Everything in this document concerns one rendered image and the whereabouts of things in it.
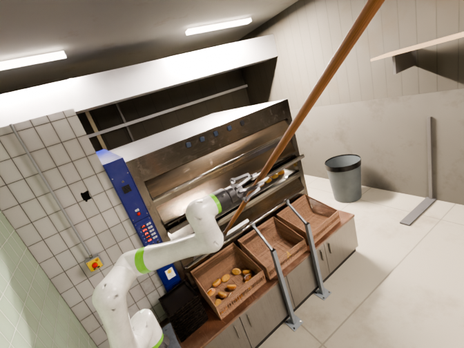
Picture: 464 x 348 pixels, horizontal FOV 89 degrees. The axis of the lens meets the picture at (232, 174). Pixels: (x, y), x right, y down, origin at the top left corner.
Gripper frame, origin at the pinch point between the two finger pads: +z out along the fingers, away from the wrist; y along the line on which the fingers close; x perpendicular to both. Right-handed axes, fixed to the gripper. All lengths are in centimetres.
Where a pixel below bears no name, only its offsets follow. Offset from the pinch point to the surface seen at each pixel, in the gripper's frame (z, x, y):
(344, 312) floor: 82, -153, 125
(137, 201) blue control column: -45, -103, -63
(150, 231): -45, -123, -40
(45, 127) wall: -78, -56, -123
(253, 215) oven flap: 63, -154, -8
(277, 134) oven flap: 124, -103, -65
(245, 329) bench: -12, -155, 75
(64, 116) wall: -64, -53, -126
